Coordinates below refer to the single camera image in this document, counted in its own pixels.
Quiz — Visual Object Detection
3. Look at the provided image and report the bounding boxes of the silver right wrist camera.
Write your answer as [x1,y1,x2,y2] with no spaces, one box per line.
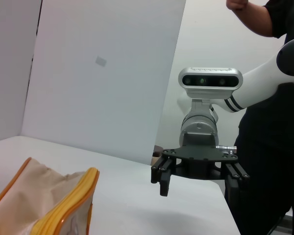
[178,67,244,114]

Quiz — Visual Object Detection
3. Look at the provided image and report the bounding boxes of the person's bare hand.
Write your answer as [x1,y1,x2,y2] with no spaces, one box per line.
[225,0,248,11]

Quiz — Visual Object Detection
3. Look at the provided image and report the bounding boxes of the person in black clothes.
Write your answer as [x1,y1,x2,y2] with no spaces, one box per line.
[224,0,294,235]

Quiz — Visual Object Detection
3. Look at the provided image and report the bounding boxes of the brown background object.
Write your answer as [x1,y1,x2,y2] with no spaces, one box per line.
[152,145,163,158]

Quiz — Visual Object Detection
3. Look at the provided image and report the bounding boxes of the beige food bag orange trim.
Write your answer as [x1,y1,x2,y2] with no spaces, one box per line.
[0,157,100,235]

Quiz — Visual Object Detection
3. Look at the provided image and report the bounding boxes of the person's bare forearm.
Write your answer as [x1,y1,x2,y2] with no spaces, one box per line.
[235,0,276,38]

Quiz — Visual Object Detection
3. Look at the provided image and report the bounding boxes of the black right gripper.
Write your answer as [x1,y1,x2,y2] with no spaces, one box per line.
[150,132,250,210]

